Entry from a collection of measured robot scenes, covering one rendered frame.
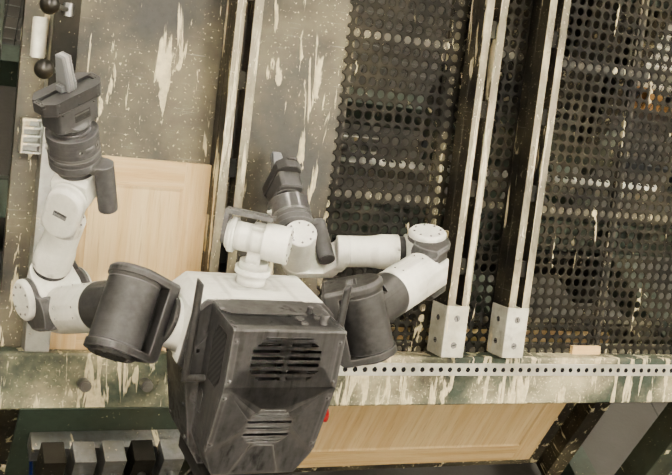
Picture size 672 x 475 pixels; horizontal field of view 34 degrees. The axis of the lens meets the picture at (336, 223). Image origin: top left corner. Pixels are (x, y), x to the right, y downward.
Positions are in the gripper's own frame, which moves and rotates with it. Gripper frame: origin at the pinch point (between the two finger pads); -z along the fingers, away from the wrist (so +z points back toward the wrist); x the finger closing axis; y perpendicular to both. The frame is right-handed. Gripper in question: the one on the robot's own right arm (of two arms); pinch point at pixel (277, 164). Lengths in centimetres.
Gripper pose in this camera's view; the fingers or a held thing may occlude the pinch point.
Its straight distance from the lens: 239.8
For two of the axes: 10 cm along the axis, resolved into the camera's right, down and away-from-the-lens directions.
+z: 2.2, 7.9, -5.7
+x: 3.7, -6.1, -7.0
